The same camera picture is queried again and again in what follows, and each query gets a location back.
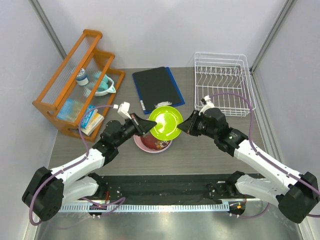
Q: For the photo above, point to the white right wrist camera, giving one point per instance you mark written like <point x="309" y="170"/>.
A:
<point x="207" y="104"/>

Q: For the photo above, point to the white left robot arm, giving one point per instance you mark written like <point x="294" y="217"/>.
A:
<point x="50" y="189"/>

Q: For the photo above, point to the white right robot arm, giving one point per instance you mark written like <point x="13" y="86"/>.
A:
<point x="295" y="194"/>

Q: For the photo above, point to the red floral plate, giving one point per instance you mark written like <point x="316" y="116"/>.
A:
<point x="153" y="143"/>

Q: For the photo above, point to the blue white book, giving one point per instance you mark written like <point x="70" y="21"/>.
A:
<point x="91" y="120"/>

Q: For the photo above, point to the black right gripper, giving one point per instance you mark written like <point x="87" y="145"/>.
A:
<point x="187" y="126"/>

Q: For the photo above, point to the white bowl with teal items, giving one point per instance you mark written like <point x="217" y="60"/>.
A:
<point x="106" y="86"/>

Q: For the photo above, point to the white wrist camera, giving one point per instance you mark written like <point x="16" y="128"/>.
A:
<point x="123" y="109"/>
<point x="207" y="104"/>

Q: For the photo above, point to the pink plate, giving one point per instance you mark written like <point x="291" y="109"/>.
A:
<point x="139" y="144"/>

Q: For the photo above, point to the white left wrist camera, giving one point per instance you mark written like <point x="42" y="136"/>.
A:
<point x="123" y="109"/>

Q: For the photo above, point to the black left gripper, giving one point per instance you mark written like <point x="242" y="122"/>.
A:
<point x="142" y="126"/>

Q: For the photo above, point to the lime green plate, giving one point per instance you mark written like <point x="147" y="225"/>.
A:
<point x="167" y="119"/>

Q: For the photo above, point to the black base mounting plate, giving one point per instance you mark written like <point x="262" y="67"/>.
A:
<point x="189" y="189"/>

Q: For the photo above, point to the white slotted cable duct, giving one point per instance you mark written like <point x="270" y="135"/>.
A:
<point x="86" y="207"/>

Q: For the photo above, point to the orange wooden shelf rack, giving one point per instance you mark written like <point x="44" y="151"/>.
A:
<point x="84" y="56"/>

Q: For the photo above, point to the blue black clipboard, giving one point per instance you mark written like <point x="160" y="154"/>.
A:
<point x="155" y="86"/>

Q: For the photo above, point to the white wire dish rack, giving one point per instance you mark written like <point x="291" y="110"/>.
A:
<point x="225" y="77"/>

